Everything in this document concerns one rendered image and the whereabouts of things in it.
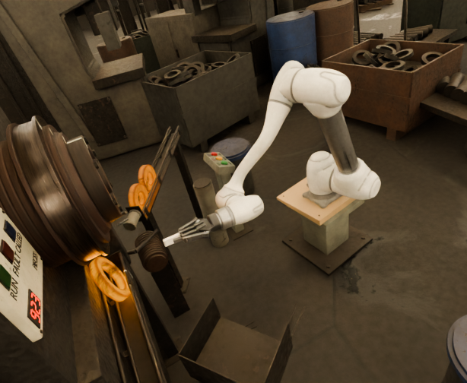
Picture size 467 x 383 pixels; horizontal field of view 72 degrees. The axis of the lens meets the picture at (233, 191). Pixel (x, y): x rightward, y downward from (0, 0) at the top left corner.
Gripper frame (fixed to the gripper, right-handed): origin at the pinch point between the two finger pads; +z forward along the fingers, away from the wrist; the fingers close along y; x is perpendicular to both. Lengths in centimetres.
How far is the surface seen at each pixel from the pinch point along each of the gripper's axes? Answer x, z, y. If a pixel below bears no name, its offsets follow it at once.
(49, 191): 46, 27, -20
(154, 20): 44, -123, 431
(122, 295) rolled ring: -2.7, 23.7, -14.0
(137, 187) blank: 2.7, 3.1, 45.4
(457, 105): -20, -243, 43
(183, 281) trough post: -73, -5, 46
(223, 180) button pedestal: -23, -50, 63
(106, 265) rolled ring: 0.5, 25.9, 0.4
